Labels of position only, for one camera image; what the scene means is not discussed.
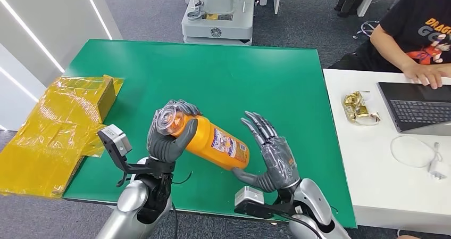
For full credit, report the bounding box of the white charger plug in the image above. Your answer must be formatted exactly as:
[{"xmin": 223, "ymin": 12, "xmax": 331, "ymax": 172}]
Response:
[{"xmin": 428, "ymin": 161, "xmax": 447, "ymax": 180}]

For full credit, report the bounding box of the white robot pedestal with column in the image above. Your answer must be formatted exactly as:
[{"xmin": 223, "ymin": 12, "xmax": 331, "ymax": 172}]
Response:
[{"xmin": 181, "ymin": 0, "xmax": 256, "ymax": 47}]

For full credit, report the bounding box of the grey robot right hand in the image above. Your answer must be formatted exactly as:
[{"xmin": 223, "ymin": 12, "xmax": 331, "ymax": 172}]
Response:
[{"xmin": 231, "ymin": 110, "xmax": 301, "ymax": 193}]

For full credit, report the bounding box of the white wall light strip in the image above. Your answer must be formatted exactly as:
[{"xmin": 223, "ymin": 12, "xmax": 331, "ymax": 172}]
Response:
[
  {"xmin": 0, "ymin": 0, "xmax": 66, "ymax": 74},
  {"xmin": 80, "ymin": 0, "xmax": 113, "ymax": 40}
]

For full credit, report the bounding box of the grey coiled cable bundle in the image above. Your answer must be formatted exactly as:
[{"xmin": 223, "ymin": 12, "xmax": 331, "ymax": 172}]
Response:
[{"xmin": 352, "ymin": 20, "xmax": 380, "ymax": 40}]

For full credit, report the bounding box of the yellow film wrapped box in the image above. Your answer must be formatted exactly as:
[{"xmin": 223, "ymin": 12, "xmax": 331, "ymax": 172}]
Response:
[{"xmin": 0, "ymin": 74, "xmax": 124, "ymax": 199}]

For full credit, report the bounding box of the orange bottle with clear cap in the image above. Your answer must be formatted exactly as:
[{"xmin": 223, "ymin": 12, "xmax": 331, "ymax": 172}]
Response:
[{"xmin": 155, "ymin": 102, "xmax": 250, "ymax": 170}]

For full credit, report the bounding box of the black bulky equipment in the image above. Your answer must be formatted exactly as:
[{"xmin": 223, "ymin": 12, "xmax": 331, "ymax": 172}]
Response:
[{"xmin": 333, "ymin": 0, "xmax": 367, "ymax": 19}]

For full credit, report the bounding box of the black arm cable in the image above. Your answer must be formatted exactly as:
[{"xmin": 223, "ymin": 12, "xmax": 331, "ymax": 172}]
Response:
[
  {"xmin": 271, "ymin": 213, "xmax": 324, "ymax": 239},
  {"xmin": 171, "ymin": 171, "xmax": 193, "ymax": 239}
]

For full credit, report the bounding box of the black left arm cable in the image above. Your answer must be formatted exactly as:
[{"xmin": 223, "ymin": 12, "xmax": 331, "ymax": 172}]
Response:
[{"xmin": 171, "ymin": 171, "xmax": 193, "ymax": 239}]

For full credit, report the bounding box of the dark grey laptop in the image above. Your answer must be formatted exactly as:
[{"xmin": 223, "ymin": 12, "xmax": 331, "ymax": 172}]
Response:
[{"xmin": 376, "ymin": 81, "xmax": 451, "ymax": 136}]

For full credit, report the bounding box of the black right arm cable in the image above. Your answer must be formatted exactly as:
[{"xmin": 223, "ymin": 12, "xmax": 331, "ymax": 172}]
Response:
[{"xmin": 271, "ymin": 213, "xmax": 324, "ymax": 239}]

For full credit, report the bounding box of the person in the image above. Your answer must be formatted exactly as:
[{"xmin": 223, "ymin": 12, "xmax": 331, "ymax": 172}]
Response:
[{"xmin": 329, "ymin": 0, "xmax": 451, "ymax": 90}]

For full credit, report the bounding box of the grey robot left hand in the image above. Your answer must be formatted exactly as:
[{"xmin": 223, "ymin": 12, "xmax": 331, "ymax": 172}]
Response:
[{"xmin": 146, "ymin": 99, "xmax": 203, "ymax": 164}]

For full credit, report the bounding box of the crumpled gold foil wrapper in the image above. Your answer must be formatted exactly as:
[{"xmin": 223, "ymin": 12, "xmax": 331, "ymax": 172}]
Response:
[{"xmin": 341, "ymin": 90, "xmax": 381, "ymax": 126}]

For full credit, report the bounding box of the thin white cable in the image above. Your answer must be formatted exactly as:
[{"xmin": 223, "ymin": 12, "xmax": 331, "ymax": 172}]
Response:
[{"xmin": 390, "ymin": 135, "xmax": 443, "ymax": 169}]

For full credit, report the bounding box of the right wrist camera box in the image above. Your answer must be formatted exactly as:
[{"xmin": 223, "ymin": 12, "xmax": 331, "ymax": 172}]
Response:
[{"xmin": 234, "ymin": 185, "xmax": 297, "ymax": 220}]

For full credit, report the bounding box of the person's right hand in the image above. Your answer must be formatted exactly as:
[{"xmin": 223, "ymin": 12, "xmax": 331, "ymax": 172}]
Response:
[{"xmin": 402, "ymin": 62, "xmax": 446, "ymax": 90}]

